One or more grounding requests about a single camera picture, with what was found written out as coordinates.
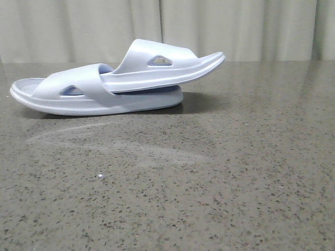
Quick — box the light blue slipper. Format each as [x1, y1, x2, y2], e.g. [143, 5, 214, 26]
[100, 39, 225, 93]
[10, 63, 183, 116]

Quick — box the beige pleated curtain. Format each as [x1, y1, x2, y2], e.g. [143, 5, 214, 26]
[1, 1, 334, 63]

